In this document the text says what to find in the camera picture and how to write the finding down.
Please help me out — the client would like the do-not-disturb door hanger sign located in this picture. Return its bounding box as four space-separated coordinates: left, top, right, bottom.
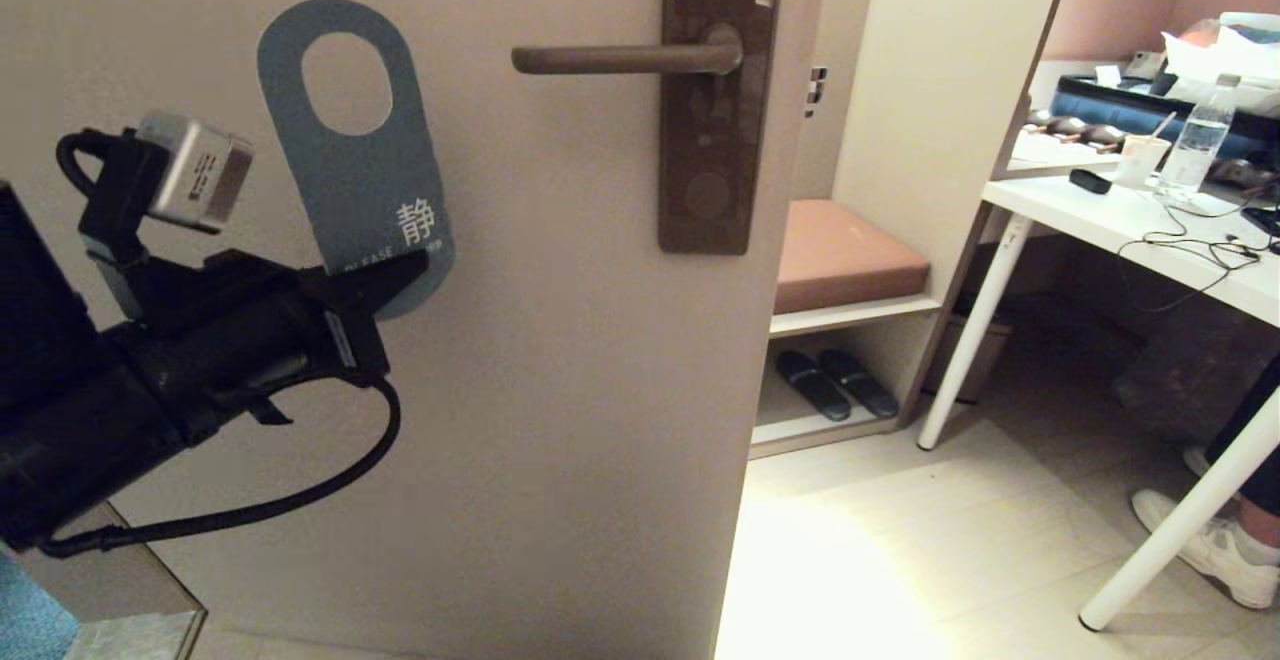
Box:
256 0 457 321

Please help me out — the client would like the beige door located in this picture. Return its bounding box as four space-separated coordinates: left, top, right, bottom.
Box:
0 0 833 660

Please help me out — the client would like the brown door lock plate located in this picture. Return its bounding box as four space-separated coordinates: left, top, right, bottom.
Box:
658 0 789 256

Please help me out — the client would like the dark grey slipper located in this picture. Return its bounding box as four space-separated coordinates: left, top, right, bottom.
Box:
777 349 853 422
820 347 901 418

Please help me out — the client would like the brown seat cushion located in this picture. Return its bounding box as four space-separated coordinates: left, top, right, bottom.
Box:
775 200 933 316

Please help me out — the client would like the beige waste bin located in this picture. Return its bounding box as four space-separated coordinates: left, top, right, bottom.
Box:
925 290 1006 403

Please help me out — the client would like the cream bench cabinet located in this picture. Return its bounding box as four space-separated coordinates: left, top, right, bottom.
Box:
748 0 1081 461

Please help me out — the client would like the white table with round legs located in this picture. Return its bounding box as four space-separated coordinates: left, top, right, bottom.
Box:
918 170 1280 632

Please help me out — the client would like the dark blue bag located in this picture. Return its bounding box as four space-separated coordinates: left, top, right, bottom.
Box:
1055 75 1280 159

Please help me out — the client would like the white paper cup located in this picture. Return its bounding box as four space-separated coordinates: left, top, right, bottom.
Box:
1115 112 1179 191

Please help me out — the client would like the grey plastic bag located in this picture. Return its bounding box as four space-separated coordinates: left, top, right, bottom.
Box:
1115 320 1241 441

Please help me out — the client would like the clear plastic water bottle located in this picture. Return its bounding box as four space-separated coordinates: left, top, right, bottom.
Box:
1158 73 1241 203

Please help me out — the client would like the white plastic bag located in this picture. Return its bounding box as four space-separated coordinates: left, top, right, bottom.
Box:
1160 12 1280 119

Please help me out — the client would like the leg in black trousers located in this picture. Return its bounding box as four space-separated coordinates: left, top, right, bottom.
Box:
1205 355 1280 521

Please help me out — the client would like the black braided camera cable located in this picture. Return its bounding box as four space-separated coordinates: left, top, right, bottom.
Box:
38 378 403 558

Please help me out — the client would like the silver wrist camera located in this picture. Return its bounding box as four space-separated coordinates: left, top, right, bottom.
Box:
135 110 255 235

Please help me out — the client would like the bronze door handle lever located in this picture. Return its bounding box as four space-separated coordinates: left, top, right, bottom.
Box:
511 25 746 76

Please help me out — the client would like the thin black cable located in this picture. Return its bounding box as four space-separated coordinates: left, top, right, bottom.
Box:
1115 195 1280 316

